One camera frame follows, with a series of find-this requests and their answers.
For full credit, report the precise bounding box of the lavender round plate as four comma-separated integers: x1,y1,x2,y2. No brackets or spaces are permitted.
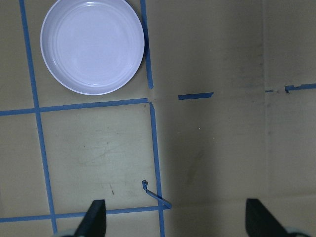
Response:
40,0,145,96

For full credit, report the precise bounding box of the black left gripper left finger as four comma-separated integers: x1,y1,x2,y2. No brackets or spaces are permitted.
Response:
74,199,107,237

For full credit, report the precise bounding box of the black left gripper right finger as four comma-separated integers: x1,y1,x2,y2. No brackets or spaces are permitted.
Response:
245,198,288,237

